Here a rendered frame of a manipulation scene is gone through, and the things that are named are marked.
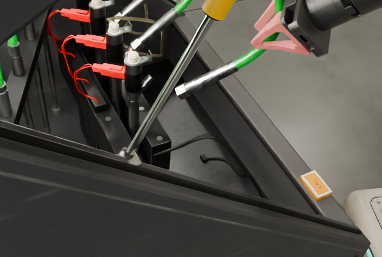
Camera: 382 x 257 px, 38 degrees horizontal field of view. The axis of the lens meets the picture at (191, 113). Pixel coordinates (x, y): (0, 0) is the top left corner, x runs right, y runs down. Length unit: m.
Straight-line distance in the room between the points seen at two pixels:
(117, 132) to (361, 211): 1.07
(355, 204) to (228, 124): 0.82
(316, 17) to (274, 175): 0.43
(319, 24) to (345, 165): 1.66
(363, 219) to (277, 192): 0.82
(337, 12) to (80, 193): 0.38
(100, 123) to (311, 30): 0.45
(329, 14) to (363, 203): 1.24
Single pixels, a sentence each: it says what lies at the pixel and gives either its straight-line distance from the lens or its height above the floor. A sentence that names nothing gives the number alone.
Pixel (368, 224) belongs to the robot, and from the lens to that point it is 1.82.
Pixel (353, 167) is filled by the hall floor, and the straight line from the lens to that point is 2.32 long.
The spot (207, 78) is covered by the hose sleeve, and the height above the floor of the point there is 1.17.
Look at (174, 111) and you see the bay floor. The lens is 1.20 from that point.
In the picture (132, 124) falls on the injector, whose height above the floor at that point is 1.00.
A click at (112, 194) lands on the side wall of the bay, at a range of 0.46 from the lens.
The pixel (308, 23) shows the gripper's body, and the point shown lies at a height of 1.31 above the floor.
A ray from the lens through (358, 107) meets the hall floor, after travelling 2.58.
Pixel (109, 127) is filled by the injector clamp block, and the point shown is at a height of 0.98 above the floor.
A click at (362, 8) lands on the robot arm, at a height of 1.34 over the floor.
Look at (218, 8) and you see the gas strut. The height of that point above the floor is 1.46.
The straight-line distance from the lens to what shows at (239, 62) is 0.76.
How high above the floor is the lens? 1.69
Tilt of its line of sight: 46 degrees down
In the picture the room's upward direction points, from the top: 6 degrees clockwise
